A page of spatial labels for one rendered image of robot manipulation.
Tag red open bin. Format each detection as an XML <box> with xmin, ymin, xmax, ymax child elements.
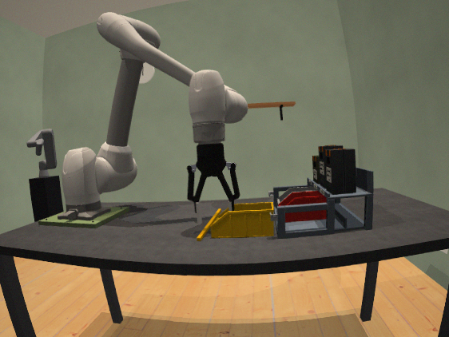
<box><xmin>278</xmin><ymin>191</ymin><xmax>327</xmax><ymax>222</ymax></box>

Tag yellow retaining rail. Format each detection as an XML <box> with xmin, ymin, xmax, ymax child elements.
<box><xmin>197</xmin><ymin>208</ymin><xmax>221</xmax><ymax>241</ymax></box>

